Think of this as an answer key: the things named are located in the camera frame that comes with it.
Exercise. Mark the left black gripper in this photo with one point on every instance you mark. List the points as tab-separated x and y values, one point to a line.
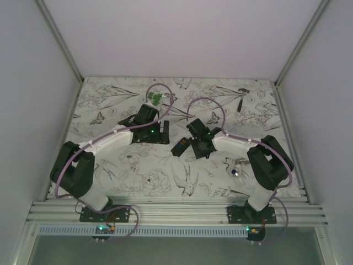
160	137

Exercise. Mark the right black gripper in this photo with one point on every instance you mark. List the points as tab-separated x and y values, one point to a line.
199	154

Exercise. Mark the black fuse box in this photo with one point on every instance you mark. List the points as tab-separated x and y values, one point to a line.
180	147

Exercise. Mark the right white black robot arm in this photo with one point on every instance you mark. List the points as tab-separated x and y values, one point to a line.
270	163

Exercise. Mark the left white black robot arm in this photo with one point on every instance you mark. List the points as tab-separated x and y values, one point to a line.
74	168

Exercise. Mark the floral patterned table mat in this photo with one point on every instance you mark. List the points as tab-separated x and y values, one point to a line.
151	170

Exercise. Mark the silver metal cylinder part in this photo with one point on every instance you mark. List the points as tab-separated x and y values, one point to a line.
242	161

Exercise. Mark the white blue capped part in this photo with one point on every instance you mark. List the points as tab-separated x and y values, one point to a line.
237	171

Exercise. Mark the small black hammer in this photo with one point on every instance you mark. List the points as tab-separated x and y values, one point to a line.
244	92

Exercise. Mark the right controller board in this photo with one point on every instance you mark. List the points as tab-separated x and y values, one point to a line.
256	234

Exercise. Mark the controller board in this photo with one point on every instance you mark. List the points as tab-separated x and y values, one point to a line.
256	234
103	232

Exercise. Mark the left controller board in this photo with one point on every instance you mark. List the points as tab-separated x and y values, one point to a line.
103	232

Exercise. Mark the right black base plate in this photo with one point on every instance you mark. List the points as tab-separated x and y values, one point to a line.
247	215

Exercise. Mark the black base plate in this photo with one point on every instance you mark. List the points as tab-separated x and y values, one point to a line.
247	215
120	215

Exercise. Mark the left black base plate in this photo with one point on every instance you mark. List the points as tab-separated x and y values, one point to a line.
120	215

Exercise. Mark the aluminium rail frame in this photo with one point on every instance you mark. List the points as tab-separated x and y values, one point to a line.
296	212

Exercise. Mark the slotted grey cable duct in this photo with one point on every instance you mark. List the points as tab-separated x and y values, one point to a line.
145	231

